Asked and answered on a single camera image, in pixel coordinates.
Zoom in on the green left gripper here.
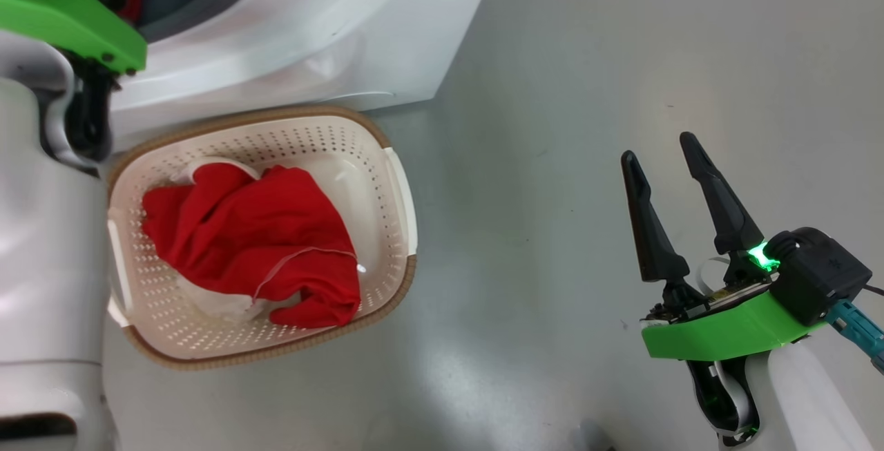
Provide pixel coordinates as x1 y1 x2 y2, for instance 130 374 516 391
0 0 148 73

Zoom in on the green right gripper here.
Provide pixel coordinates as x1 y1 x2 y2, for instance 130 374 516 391
620 132 826 362

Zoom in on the red garment with white stripe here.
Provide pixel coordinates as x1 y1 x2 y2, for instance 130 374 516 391
142 157 362 329

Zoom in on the white front-load washing machine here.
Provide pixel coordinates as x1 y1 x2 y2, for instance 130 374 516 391
104 0 503 155

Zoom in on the cream perforated basket brown rim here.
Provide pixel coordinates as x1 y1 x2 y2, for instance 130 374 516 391
106 106 419 370

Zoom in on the right camera cable teal plug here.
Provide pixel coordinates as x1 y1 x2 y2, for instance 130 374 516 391
825 284 884 376

